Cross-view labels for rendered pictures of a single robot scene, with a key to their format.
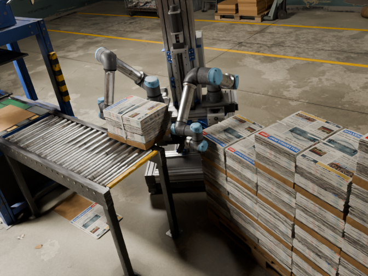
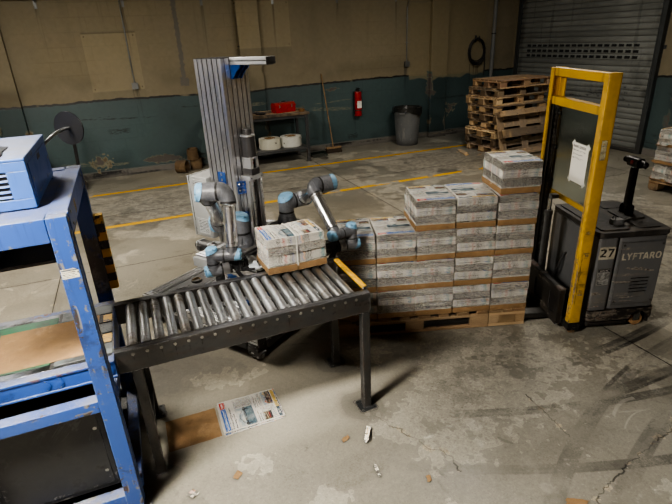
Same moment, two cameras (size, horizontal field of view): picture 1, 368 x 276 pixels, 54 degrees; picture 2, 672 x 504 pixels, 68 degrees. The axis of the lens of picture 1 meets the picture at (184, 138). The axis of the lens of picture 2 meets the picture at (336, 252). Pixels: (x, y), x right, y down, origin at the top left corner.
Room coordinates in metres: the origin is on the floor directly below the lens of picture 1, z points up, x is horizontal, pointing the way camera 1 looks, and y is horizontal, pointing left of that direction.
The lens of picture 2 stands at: (0.75, 2.80, 2.12)
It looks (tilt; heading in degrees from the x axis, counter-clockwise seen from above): 23 degrees down; 296
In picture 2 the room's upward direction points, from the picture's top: 3 degrees counter-clockwise
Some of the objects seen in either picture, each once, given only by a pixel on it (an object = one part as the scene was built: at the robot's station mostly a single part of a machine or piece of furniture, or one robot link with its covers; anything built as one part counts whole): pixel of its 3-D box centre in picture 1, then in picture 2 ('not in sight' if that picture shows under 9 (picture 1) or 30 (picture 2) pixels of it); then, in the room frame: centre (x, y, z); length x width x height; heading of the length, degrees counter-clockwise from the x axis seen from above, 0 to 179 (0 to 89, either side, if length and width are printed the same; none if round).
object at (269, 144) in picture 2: not in sight; (258, 133); (6.01, -4.96, 0.55); 1.80 x 0.70 x 1.09; 47
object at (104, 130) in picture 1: (100, 134); (233, 288); (2.50, 0.65, 0.74); 1.34 x 0.05 x 0.12; 47
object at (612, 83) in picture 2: not in sight; (589, 208); (0.58, -0.83, 0.97); 0.09 x 0.09 x 1.75; 29
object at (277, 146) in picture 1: (297, 147); (428, 207); (1.64, -0.62, 0.95); 0.38 x 0.29 x 0.23; 120
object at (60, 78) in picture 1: (59, 77); (106, 251); (3.09, 1.01, 1.05); 0.05 x 0.05 x 0.45; 47
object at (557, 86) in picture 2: not in sight; (544, 183); (0.91, -1.41, 0.97); 0.09 x 0.09 x 1.75; 29
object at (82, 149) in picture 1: (84, 150); (263, 296); (2.23, 0.73, 0.77); 0.47 x 0.05 x 0.05; 137
